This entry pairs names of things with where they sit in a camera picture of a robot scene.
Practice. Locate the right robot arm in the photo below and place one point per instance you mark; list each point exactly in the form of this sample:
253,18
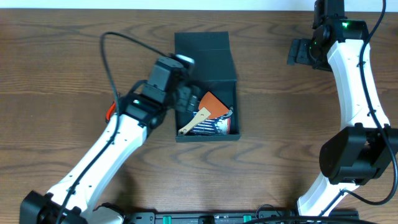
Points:
366,144

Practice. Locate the black open gift box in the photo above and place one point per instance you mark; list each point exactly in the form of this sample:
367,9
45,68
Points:
214,72

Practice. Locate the blue screwdriver set package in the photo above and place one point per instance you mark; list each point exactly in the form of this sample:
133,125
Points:
210,127

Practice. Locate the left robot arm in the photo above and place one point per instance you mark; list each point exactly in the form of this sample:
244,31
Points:
142,109

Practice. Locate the red handled pliers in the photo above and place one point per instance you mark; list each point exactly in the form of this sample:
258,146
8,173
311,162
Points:
110,112

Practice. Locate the small claw hammer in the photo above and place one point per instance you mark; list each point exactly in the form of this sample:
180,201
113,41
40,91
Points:
229,113

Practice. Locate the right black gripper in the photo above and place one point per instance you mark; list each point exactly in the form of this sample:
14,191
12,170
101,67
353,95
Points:
298,53

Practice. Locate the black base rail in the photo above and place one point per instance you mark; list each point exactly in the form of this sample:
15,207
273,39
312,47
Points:
203,218

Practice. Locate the orange scraper wooden handle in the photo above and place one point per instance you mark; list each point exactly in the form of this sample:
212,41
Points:
209,108

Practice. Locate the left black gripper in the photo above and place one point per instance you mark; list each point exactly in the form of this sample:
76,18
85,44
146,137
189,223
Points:
189,101

